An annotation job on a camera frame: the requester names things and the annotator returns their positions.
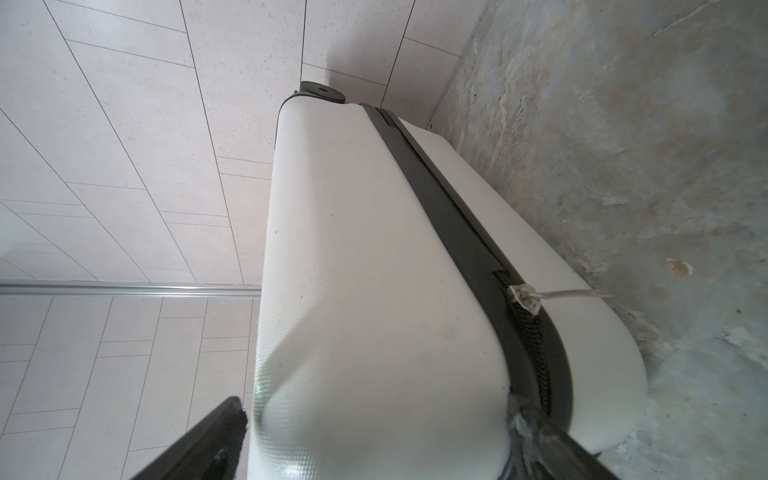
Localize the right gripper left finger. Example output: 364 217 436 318
133 396 248 480

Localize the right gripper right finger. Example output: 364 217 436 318
506 394 617 480

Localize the black suitcase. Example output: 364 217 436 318
248 81 647 479

